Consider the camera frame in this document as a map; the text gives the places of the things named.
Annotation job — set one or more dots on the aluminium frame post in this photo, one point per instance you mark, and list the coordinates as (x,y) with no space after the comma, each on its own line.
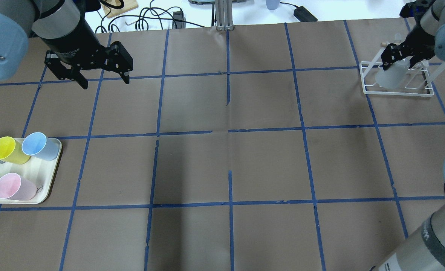
(223,12)

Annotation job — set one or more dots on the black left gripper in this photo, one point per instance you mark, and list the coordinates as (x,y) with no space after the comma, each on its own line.
(72,44)

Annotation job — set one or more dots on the pink plastic cup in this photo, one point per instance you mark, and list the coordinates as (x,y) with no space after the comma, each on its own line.
(16,187)

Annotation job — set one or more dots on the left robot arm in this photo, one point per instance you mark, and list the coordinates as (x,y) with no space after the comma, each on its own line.
(61,25)

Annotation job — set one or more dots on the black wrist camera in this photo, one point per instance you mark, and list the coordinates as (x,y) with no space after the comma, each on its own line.
(413,9)

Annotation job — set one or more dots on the yellow plastic cup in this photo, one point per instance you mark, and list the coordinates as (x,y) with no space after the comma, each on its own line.
(11,151)

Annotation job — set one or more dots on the grey plastic cup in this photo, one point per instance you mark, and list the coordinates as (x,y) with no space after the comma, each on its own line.
(393,76)

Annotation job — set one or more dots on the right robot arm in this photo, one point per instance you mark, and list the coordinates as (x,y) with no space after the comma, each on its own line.
(411,129)

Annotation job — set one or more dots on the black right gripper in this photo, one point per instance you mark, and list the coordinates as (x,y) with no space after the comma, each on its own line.
(414,42)

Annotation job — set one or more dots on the cream plastic tray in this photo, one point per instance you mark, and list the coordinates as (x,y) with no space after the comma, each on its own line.
(40,172)

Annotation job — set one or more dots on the blue cup near tray corner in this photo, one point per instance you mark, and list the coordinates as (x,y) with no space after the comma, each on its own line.
(38,145)

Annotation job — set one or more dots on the blue cup on desk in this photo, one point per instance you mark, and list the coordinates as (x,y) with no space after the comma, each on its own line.
(272,4)

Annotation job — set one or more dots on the black power adapter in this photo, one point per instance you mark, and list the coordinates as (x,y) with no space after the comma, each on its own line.
(304,15)

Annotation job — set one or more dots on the white wire cup rack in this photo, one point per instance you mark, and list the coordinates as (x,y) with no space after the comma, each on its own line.
(418,81)

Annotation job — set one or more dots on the wooden stand on desk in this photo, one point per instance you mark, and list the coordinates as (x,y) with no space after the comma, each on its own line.
(114,8)

